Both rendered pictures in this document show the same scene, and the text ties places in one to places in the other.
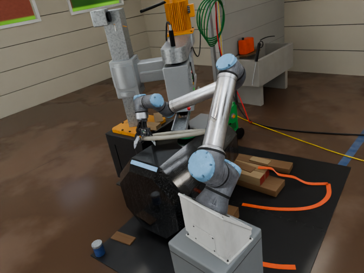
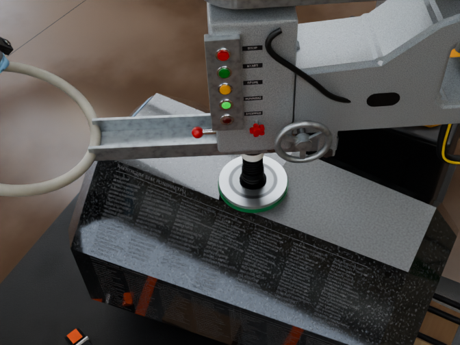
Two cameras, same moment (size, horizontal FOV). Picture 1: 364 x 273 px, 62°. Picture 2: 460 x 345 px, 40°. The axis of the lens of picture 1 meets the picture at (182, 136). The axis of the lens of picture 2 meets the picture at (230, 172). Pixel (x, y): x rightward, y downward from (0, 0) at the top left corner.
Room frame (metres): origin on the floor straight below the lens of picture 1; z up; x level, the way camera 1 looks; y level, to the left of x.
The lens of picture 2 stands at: (2.39, -1.28, 2.39)
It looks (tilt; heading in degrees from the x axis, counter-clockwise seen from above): 49 degrees down; 80
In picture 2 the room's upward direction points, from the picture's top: 3 degrees counter-clockwise
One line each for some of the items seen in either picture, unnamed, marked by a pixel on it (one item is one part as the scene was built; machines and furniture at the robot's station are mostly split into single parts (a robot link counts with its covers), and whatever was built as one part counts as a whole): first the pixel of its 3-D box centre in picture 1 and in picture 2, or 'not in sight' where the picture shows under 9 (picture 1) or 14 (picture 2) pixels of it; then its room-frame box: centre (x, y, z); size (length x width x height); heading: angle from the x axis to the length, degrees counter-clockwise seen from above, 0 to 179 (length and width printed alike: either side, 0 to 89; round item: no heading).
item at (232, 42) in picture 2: (190, 83); (224, 85); (2.58, -0.16, 1.40); 0.08 x 0.03 x 0.28; 170
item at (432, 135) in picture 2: (145, 153); (381, 137); (3.38, 0.48, 0.37); 0.66 x 0.66 x 0.74; 50
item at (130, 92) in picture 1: (127, 76); not in sight; (3.38, 0.48, 1.36); 0.35 x 0.35 x 0.41
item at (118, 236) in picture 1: (123, 238); not in sight; (2.33, 0.75, 0.02); 0.25 x 0.10 x 0.01; 56
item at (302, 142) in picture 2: not in sight; (301, 132); (2.77, -0.19, 1.22); 0.15 x 0.10 x 0.15; 170
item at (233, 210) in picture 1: (227, 220); not in sight; (2.28, -0.30, 0.07); 0.30 x 0.12 x 0.12; 145
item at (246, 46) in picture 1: (247, 44); not in sight; (5.70, -1.48, 1.00); 0.50 x 0.22 x 0.33; 133
